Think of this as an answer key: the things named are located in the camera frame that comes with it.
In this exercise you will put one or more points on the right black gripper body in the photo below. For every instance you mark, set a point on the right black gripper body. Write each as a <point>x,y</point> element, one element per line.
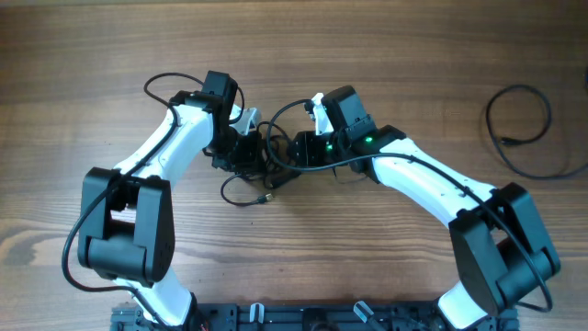
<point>305,150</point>

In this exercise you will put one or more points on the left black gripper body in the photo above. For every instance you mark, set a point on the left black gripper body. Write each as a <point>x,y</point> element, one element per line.
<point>248,154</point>

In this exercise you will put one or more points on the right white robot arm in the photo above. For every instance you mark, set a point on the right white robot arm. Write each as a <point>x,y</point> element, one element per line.
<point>501,246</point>

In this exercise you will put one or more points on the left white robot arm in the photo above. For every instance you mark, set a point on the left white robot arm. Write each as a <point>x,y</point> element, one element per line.
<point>126,230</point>

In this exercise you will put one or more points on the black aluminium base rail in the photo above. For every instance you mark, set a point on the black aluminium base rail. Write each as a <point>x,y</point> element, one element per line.
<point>397,316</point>

